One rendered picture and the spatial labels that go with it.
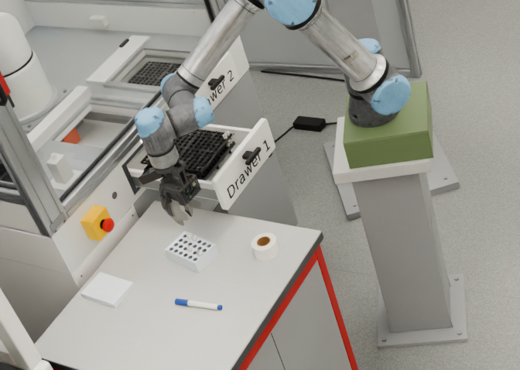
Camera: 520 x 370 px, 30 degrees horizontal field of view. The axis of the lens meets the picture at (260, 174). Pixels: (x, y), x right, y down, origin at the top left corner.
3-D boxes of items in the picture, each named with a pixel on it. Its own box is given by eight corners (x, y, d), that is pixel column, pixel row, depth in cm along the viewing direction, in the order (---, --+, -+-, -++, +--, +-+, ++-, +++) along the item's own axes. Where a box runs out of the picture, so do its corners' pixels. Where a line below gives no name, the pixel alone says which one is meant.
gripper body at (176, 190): (186, 209, 254) (171, 174, 247) (162, 202, 259) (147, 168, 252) (203, 190, 258) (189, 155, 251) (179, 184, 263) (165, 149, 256)
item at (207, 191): (267, 145, 288) (261, 129, 284) (223, 202, 272) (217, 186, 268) (161, 131, 309) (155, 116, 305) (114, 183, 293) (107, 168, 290)
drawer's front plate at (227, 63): (239, 77, 325) (230, 50, 318) (194, 131, 307) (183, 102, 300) (235, 77, 325) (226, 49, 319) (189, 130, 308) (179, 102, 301)
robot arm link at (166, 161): (141, 155, 249) (160, 135, 254) (146, 168, 252) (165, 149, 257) (162, 159, 245) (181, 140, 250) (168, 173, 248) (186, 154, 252)
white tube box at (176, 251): (219, 253, 267) (215, 243, 265) (199, 273, 263) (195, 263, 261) (188, 240, 275) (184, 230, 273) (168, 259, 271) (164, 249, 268)
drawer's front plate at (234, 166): (275, 147, 289) (266, 117, 282) (227, 210, 271) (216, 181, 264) (271, 146, 290) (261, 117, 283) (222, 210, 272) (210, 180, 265)
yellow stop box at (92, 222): (116, 225, 276) (107, 206, 272) (101, 242, 272) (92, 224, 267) (103, 222, 279) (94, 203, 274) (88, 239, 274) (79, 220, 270)
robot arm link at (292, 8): (399, 71, 270) (275, -52, 238) (424, 95, 258) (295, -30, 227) (369, 102, 272) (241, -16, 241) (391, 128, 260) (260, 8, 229)
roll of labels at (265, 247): (251, 260, 261) (247, 250, 259) (259, 242, 266) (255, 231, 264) (275, 262, 258) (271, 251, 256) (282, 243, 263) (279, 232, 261)
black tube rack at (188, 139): (237, 150, 289) (231, 133, 285) (207, 188, 279) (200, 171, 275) (178, 142, 301) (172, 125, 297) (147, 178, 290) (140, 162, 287)
